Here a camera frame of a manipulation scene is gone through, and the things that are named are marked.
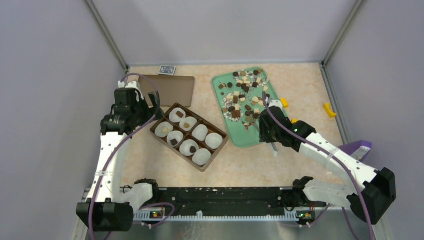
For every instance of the dark chocolate square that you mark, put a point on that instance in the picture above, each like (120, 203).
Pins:
(173, 142)

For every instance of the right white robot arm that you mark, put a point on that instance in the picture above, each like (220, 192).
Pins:
(367, 191)

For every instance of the dark round chocolate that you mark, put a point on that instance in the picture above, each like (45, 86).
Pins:
(192, 150)

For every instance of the brown chocolate box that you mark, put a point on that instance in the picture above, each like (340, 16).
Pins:
(188, 135)

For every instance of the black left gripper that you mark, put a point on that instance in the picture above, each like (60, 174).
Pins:
(150, 111)

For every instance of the yellow plastic clip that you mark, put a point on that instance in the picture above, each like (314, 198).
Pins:
(328, 110)

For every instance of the brown box lid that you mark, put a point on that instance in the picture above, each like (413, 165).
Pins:
(174, 89)

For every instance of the blue card deck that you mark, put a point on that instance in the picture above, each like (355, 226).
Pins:
(168, 70)

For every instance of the green floral tray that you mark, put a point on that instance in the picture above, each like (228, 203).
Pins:
(239, 97)

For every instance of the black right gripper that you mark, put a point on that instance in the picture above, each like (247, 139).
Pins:
(263, 136)

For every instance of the yellow foam block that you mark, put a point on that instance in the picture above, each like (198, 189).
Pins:
(284, 102)

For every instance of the milk chocolate square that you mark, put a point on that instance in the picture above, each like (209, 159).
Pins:
(180, 114)

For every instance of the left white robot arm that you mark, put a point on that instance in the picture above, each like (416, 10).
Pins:
(107, 208)

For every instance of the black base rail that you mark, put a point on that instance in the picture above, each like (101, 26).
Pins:
(228, 204)

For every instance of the white paper cup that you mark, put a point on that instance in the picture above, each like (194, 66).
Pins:
(214, 140)
(200, 132)
(178, 135)
(158, 129)
(201, 157)
(173, 117)
(184, 149)
(191, 120)

